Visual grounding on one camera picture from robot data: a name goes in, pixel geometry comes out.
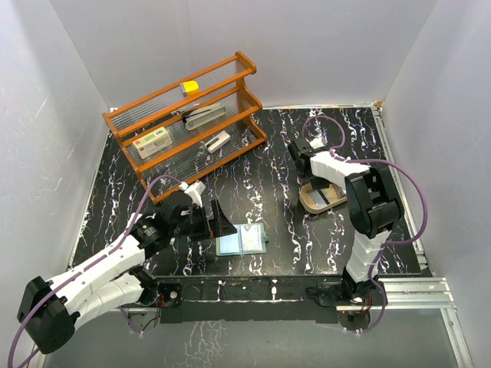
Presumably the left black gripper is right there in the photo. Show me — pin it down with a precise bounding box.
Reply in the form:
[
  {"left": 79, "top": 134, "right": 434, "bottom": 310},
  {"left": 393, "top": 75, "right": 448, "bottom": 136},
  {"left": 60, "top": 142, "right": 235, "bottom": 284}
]
[{"left": 170, "top": 199, "right": 236, "bottom": 242}]

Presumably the green card holder wallet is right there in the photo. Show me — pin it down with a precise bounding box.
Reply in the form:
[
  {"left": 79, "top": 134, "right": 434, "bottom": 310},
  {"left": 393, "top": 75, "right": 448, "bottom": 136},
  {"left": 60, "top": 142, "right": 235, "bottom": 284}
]
[{"left": 216, "top": 222, "right": 269, "bottom": 256}]

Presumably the white VIP card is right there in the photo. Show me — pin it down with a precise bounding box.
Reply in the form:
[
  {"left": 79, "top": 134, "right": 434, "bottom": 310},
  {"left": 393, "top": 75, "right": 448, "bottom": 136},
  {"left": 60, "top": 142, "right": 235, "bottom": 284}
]
[{"left": 238, "top": 223, "right": 263, "bottom": 253}]

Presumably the dark striped credit card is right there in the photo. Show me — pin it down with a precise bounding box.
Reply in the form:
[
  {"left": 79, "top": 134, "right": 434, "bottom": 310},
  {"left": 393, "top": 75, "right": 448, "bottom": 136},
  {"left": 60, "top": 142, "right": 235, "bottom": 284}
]
[{"left": 309, "top": 189, "right": 334, "bottom": 208}]

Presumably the beige card tray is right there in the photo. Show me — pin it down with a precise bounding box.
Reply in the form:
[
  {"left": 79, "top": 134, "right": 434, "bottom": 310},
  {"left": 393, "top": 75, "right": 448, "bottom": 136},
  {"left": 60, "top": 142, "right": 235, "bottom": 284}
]
[{"left": 299, "top": 183, "right": 347, "bottom": 215}]

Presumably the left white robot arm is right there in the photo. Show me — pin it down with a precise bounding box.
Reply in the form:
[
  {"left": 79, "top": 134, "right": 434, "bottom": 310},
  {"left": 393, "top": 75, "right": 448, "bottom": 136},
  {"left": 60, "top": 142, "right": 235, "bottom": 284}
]
[{"left": 17, "top": 182, "right": 237, "bottom": 355}]

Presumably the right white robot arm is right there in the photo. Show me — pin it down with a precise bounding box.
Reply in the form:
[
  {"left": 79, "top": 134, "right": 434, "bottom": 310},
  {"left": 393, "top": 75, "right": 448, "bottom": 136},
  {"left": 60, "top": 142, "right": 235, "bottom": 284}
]
[{"left": 288, "top": 137, "right": 404, "bottom": 305}]

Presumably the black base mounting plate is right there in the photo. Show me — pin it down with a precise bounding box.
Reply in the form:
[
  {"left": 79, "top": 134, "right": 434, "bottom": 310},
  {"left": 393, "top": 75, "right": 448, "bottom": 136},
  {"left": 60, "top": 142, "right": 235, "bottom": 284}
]
[{"left": 155, "top": 274, "right": 388, "bottom": 325}]

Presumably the small white stapler remover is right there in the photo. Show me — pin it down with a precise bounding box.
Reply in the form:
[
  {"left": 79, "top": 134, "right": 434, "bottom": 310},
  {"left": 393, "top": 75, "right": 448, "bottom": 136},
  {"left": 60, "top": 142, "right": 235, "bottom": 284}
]
[{"left": 205, "top": 131, "right": 231, "bottom": 154}]

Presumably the orange wooden three-tier rack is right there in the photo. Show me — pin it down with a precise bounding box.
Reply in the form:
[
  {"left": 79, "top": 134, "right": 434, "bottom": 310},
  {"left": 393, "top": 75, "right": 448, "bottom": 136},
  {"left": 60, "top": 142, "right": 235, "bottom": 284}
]
[{"left": 103, "top": 51, "right": 267, "bottom": 203}]

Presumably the white staples box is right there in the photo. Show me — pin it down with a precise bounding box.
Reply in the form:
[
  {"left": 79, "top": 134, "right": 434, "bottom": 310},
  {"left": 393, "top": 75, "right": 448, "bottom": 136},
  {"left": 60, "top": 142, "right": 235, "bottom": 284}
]
[{"left": 132, "top": 127, "right": 172, "bottom": 159}]

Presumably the grey black stapler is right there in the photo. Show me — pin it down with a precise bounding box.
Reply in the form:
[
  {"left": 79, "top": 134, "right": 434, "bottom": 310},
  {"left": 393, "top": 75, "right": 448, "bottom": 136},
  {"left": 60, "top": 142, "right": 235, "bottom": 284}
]
[{"left": 181, "top": 103, "right": 226, "bottom": 131}]

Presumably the yellow grey tape measure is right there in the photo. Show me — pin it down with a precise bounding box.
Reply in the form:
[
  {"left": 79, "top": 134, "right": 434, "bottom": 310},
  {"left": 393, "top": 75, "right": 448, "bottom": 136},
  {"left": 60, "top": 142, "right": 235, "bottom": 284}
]
[{"left": 180, "top": 80, "right": 200, "bottom": 97}]

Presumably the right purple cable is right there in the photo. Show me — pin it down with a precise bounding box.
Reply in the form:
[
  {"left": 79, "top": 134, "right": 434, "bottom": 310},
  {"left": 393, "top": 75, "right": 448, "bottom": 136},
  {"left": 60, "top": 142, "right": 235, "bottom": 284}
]
[{"left": 301, "top": 115, "right": 429, "bottom": 246}]

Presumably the purple cable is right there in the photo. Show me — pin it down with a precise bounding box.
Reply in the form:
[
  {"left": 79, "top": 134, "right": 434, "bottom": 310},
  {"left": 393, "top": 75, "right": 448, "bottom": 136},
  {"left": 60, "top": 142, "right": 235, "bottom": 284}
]
[
  {"left": 301, "top": 115, "right": 429, "bottom": 246},
  {"left": 7, "top": 175, "right": 189, "bottom": 368}
]

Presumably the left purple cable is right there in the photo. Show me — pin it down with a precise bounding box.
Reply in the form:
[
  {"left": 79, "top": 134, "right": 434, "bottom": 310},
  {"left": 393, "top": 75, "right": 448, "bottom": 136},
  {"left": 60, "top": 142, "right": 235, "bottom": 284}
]
[{"left": 7, "top": 175, "right": 189, "bottom": 368}]

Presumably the aluminium frame rail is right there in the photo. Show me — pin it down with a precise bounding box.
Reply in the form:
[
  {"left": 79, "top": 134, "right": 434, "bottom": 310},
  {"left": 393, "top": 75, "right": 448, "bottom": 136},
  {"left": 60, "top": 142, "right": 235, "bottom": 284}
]
[{"left": 371, "top": 100, "right": 474, "bottom": 367}]

